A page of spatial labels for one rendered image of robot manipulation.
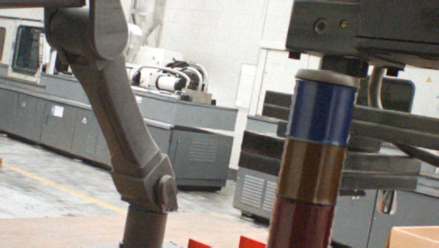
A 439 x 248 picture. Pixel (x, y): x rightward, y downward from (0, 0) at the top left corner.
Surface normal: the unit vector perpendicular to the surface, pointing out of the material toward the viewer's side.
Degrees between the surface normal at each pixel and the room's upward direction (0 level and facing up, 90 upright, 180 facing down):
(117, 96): 94
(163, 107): 90
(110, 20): 90
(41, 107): 90
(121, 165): 131
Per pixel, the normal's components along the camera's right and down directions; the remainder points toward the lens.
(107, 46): 0.82, 0.17
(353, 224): -0.70, -0.08
